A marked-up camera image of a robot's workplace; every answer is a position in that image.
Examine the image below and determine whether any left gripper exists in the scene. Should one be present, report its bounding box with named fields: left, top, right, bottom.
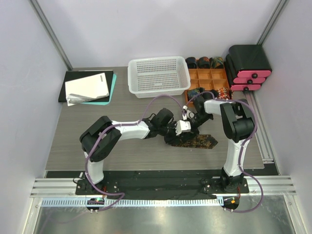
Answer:
left=159, top=122, right=183, bottom=145

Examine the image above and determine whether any black key-pattern tie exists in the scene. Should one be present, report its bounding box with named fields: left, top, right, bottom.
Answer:
left=176, top=134, right=218, bottom=149

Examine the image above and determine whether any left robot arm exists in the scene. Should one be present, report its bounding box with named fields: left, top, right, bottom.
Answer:
left=79, top=108, right=179, bottom=195

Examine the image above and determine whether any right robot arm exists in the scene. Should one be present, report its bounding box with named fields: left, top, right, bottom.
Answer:
left=192, top=96, right=257, bottom=193

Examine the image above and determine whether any rolled plain black tie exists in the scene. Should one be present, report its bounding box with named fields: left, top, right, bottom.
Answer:
left=202, top=89, right=219, bottom=100

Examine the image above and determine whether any rolled blue floral tie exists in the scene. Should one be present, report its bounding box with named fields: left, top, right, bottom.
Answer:
left=187, top=87, right=205, bottom=101

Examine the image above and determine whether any rolled red patterned tie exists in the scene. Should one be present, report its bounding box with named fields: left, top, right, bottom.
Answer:
left=218, top=87, right=232, bottom=99

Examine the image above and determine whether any orange compartment tray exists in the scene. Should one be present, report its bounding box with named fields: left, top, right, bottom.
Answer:
left=184, top=68, right=230, bottom=107

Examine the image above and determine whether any white plastic basket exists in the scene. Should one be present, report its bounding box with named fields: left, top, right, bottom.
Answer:
left=128, top=56, right=191, bottom=98

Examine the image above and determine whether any rolled orange-black tie back-middle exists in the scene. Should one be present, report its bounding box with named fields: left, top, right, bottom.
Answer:
left=197, top=57, right=211, bottom=69

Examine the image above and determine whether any rolled black tie back-left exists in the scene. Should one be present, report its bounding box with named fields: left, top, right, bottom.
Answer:
left=185, top=57, right=197, bottom=69

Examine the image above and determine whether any rolled green tie back-right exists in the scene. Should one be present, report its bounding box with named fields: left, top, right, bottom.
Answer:
left=210, top=57, right=224, bottom=69

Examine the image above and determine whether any teal folder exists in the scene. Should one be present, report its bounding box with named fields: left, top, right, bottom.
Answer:
left=83, top=74, right=117, bottom=106

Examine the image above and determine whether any black pink drawer unit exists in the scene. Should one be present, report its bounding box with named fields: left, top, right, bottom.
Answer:
left=224, top=44, right=272, bottom=92

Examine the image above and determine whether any white notebook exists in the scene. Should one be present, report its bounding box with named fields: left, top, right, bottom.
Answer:
left=65, top=73, right=109, bottom=99

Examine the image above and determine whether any black folder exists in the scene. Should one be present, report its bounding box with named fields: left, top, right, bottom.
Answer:
left=58, top=70, right=114, bottom=103

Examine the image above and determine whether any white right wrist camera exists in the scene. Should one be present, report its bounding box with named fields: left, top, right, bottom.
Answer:
left=182, top=105, right=192, bottom=118

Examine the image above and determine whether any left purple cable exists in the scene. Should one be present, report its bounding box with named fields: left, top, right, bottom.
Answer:
left=84, top=94, right=187, bottom=224

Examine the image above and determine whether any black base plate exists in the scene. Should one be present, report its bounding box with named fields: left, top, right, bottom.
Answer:
left=75, top=170, right=249, bottom=200

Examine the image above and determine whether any white slotted cable duct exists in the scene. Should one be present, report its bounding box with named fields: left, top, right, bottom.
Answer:
left=41, top=197, right=224, bottom=208

